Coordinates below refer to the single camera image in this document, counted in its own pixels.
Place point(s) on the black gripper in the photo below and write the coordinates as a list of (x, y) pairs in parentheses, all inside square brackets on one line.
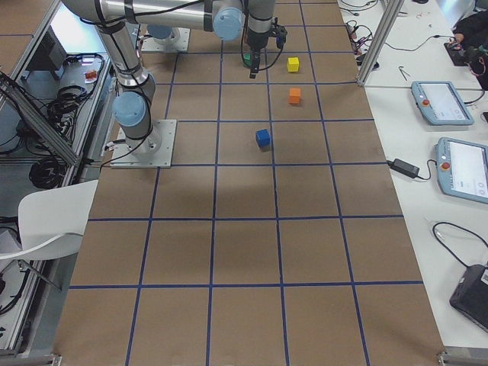
[(256, 42)]

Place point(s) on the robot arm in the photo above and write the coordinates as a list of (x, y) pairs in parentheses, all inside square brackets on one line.
[(228, 20), (163, 33)]

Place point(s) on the green wooden block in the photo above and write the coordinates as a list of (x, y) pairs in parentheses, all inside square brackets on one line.
[(246, 58)]

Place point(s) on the yellow wooden block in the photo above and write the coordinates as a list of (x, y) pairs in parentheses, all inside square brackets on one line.
[(293, 64)]

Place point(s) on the orange wooden block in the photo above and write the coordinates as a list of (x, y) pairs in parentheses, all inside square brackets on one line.
[(294, 96)]

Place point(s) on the blue wooden block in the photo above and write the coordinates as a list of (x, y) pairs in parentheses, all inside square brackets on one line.
[(262, 138)]

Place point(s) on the black power adapter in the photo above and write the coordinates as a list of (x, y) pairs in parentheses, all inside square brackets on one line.
[(403, 168)]

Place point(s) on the far teach pendant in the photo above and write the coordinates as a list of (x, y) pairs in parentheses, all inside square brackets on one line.
[(440, 104)]

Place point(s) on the teach pendant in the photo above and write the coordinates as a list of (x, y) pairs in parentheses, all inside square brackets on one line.
[(462, 169), (440, 104)]

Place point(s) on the near teach pendant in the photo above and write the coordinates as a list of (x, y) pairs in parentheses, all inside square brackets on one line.
[(462, 169)]

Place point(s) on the white chair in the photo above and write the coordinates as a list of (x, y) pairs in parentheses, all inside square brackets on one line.
[(52, 223)]

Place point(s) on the black tablet device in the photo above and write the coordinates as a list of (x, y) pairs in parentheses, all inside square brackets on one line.
[(470, 295)]

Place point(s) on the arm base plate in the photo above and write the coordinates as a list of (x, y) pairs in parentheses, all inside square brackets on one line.
[(155, 152), (151, 45)]

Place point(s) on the aluminium frame post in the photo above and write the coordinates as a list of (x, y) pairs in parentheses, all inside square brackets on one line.
[(383, 29)]

